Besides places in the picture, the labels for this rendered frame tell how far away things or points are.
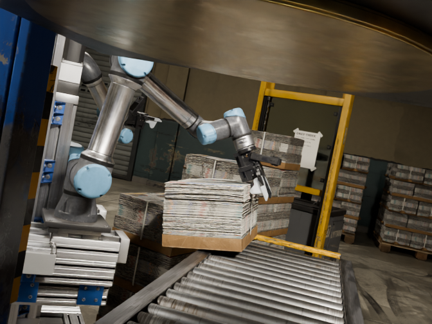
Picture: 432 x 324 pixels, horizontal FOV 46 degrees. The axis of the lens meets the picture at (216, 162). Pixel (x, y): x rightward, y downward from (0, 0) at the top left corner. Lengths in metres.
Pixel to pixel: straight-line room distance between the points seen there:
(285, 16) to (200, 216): 1.47
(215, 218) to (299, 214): 2.37
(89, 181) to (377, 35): 1.41
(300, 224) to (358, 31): 3.77
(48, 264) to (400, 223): 6.50
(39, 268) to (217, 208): 0.61
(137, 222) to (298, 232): 1.86
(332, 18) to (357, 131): 9.06
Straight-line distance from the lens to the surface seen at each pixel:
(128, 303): 1.19
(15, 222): 0.95
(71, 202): 1.84
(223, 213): 1.75
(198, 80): 9.77
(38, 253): 1.73
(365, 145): 9.37
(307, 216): 4.06
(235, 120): 1.86
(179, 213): 1.78
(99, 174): 1.68
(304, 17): 0.32
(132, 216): 2.55
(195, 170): 3.00
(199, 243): 1.77
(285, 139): 3.40
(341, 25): 0.33
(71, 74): 2.06
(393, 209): 7.75
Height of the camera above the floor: 1.21
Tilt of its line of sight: 3 degrees down
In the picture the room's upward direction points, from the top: 11 degrees clockwise
